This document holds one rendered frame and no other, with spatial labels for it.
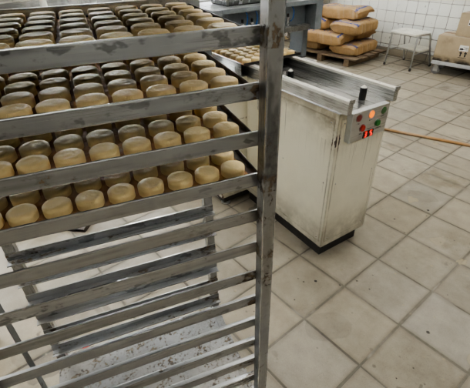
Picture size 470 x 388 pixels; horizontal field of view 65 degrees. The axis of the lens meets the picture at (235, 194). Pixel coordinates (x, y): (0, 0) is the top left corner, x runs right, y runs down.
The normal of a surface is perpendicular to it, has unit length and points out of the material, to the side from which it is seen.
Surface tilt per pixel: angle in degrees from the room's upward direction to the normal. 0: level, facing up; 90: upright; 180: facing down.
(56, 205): 0
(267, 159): 90
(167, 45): 90
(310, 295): 0
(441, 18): 90
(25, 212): 0
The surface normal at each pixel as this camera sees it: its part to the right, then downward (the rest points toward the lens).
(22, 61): 0.37, 0.51
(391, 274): -0.02, -0.83
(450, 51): -0.73, 0.40
